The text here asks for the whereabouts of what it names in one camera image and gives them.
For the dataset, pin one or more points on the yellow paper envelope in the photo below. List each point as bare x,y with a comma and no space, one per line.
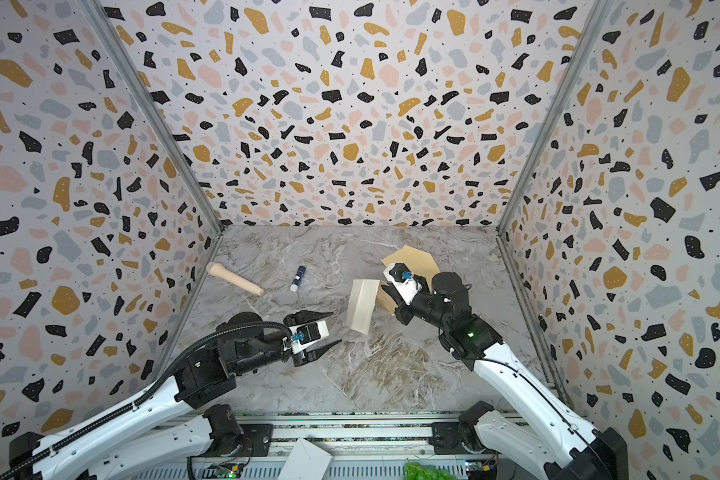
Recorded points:
420,262

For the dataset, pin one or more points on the left corner aluminium post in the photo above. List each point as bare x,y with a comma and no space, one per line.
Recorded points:
97,18

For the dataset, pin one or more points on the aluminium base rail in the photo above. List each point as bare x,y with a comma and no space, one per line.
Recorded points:
364,445

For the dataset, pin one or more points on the green plastic bag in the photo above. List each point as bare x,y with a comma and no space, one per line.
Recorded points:
417,471

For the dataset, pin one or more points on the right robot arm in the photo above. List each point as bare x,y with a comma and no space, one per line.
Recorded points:
557,443

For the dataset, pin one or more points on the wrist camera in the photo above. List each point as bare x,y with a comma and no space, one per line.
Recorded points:
402,285
303,336

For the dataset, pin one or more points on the right corner aluminium post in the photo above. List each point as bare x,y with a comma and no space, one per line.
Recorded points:
591,28

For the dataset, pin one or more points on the cream letter paper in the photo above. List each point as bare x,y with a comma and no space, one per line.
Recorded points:
361,305

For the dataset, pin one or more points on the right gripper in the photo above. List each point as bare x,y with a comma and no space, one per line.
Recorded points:
400,297

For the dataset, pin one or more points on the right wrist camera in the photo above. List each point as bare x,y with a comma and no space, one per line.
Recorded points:
402,285

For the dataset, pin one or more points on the circuit board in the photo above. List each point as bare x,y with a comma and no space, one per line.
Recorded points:
481,469
223,471

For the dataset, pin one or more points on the white paper sheet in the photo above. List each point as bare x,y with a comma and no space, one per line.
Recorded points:
305,462

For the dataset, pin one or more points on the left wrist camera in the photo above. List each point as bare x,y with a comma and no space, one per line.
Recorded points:
303,336

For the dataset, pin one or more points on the corner aluminium post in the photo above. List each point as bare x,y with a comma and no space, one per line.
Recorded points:
97,18
591,28

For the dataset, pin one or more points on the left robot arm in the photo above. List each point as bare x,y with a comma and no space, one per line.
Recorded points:
177,415

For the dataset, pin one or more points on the beige wooden stamp handle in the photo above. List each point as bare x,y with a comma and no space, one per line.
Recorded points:
217,270

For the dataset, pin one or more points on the left circuit board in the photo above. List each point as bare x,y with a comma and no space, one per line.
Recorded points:
223,471

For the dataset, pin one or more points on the right circuit board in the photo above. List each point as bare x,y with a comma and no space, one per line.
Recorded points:
481,469

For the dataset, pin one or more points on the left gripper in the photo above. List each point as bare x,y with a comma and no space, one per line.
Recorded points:
315,354

